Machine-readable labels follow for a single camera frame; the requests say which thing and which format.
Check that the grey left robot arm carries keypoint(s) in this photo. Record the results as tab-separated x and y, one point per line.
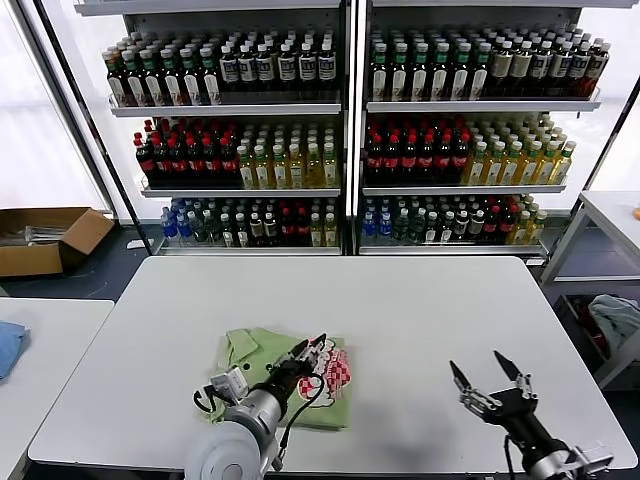
235	450

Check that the black slanted frame pole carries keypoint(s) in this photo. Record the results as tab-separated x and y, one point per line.
608	150
97	135

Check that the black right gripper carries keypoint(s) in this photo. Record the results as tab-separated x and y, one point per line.
512	410

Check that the dark bottle white cap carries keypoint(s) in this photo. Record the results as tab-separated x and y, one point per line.
257	230
242	231
271	230
447	230
431	230
228	231

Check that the white paper scrap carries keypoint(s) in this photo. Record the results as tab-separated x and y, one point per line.
135	244

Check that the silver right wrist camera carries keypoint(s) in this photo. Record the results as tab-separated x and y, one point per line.
592	457

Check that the grey metal drinks shelf rack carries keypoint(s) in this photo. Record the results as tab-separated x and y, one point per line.
225	110
475	106

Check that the clear plastic packets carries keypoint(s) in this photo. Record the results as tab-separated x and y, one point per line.
42	234

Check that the cola bottle red cap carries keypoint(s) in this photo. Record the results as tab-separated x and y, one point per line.
492	225
445	158
410	158
195	162
211	162
392	158
145	162
161	162
303	228
177	162
427	158
507	224
375	158
462	158
230	162
287	228

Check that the green polo shirt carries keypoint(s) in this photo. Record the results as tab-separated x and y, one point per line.
250	350

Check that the dark green drink bottle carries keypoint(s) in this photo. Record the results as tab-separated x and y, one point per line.
215	228
200	228
417	229
401	229

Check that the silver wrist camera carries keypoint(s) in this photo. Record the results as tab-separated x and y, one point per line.
230	382
592	457

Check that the blue folded cloth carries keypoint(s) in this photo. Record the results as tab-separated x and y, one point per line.
10	345

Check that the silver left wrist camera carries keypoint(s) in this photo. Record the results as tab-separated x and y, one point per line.
230	382

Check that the pale blue crumpled cloth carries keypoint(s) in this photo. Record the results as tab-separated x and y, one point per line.
620	320

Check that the dark bottle beige label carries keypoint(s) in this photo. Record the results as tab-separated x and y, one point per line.
501	69
521	69

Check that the open cardboard box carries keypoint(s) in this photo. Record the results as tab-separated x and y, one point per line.
30	260

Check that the dark bottle green cap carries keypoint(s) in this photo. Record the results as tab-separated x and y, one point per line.
380	72
400	72
135	78
441	72
117	79
192	76
420	72
481	72
172	77
461	72
153	77
211	76

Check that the grey metal frame table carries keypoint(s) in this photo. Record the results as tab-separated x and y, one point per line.
600	278

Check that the yellow drink bottle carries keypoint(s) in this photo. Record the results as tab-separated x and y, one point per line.
297	166
330	230
494	164
314	166
316	231
246	167
262	167
331	166
564	163
537	227
476	164
512	164
530	164
548	164
521	229
280	167

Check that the blue drink bottle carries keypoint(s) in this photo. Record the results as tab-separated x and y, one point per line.
369	225
169	224
385	225
184	225

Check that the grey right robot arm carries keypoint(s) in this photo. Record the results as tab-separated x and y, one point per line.
545	455

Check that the dark bottle blue white label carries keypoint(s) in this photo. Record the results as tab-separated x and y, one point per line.
287	68
229	69
541	69
597	71
247	69
579	71
561	70
327	68
307	68
265	68

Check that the red item under table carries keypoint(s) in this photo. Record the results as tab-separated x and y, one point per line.
597	340

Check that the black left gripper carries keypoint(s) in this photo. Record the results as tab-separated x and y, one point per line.
290	375

